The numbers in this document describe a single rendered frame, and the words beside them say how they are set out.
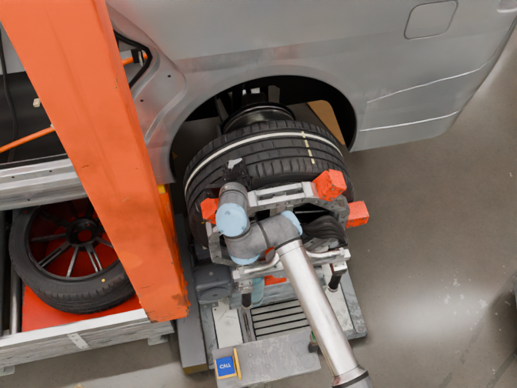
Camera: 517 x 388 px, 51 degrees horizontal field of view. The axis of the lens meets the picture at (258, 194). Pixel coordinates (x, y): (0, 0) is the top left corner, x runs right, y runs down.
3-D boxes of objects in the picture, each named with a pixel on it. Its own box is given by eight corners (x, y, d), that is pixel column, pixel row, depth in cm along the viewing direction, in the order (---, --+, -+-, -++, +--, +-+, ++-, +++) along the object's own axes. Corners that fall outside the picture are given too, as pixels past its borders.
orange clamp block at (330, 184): (325, 185, 200) (341, 171, 195) (331, 202, 196) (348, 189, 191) (311, 181, 196) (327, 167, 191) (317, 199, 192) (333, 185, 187)
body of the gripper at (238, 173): (253, 175, 185) (252, 195, 175) (231, 185, 187) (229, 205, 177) (242, 158, 182) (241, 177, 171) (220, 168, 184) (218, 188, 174)
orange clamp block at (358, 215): (339, 212, 221) (361, 208, 222) (345, 229, 217) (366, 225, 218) (341, 203, 215) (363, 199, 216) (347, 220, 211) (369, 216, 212)
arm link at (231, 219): (219, 241, 164) (211, 215, 158) (222, 217, 174) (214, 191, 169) (250, 235, 163) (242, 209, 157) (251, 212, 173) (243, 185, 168)
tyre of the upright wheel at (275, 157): (173, 215, 244) (308, 208, 265) (180, 262, 231) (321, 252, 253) (196, 117, 191) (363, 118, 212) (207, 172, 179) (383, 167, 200)
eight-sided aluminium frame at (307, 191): (333, 241, 241) (352, 172, 195) (338, 254, 238) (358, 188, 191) (211, 264, 235) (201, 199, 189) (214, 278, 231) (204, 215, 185)
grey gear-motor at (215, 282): (221, 236, 298) (217, 203, 268) (235, 309, 276) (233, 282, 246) (188, 242, 296) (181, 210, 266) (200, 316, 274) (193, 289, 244)
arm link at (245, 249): (270, 257, 172) (261, 226, 165) (236, 272, 170) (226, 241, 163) (259, 242, 180) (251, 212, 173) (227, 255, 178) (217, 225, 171)
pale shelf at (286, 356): (310, 331, 236) (311, 329, 233) (320, 370, 227) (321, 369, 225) (211, 352, 231) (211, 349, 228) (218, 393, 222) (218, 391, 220)
